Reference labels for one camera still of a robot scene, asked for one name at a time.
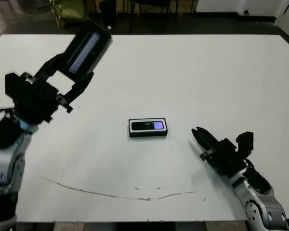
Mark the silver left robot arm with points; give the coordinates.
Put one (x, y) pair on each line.
(4, 163)

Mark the black upright case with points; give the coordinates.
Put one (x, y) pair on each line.
(108, 12)

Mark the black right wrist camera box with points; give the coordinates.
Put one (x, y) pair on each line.
(244, 142)

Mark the black box lid silver stripe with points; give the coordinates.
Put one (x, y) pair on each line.
(91, 48)

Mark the black phone-like camera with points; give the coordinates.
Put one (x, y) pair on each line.
(144, 125)

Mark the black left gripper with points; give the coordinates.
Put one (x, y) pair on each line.
(36, 103)

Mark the black round door stop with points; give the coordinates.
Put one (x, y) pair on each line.
(246, 11)

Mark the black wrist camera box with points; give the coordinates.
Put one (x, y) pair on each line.
(244, 142)
(14, 84)

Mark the black box base white inlay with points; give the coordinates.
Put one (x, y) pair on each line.
(147, 134)

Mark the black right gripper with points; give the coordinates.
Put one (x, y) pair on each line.
(227, 158)

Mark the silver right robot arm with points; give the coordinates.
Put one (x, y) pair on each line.
(262, 207)

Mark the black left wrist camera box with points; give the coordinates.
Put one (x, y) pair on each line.
(14, 84)

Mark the yellow-green plastic bag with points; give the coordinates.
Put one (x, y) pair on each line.
(67, 9)

